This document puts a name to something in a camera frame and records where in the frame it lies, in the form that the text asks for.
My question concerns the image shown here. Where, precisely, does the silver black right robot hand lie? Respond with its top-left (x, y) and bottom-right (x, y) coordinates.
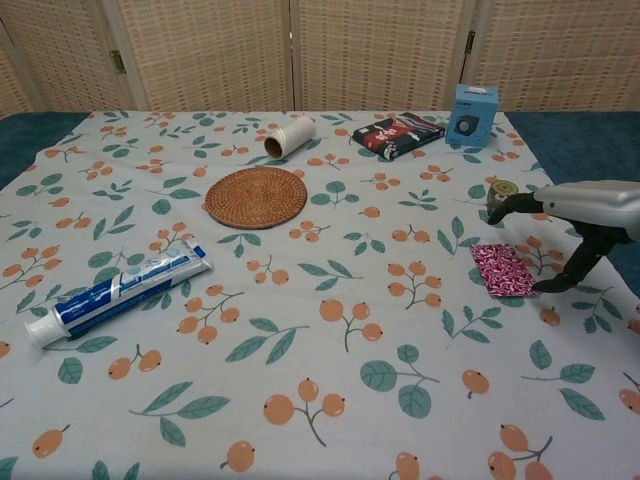
top-left (487, 180), bottom-right (640, 295)

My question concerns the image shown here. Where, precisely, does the woven folding screen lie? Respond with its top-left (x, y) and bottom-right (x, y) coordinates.
top-left (0, 0), bottom-right (640, 121)

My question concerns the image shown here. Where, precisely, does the green correction tape dispenser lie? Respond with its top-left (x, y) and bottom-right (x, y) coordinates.
top-left (487, 179), bottom-right (519, 211)

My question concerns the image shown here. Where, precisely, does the light blue carton box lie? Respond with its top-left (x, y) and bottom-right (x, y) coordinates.
top-left (445, 83), bottom-right (501, 148)

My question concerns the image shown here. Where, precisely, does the black red patterned flat box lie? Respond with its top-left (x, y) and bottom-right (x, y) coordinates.
top-left (352, 112), bottom-right (447, 162)

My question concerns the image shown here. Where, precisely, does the floral print tablecloth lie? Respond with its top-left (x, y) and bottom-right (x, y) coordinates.
top-left (0, 109), bottom-right (640, 480)

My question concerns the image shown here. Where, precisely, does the white roll with cardboard core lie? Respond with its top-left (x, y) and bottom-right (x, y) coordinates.
top-left (263, 113), bottom-right (318, 160)

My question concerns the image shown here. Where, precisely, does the round woven rattan coaster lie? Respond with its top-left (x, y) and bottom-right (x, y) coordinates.
top-left (203, 167), bottom-right (308, 230)

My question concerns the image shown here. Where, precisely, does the blue white toothpaste tube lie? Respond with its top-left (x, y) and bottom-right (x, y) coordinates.
top-left (24, 238), bottom-right (214, 347)

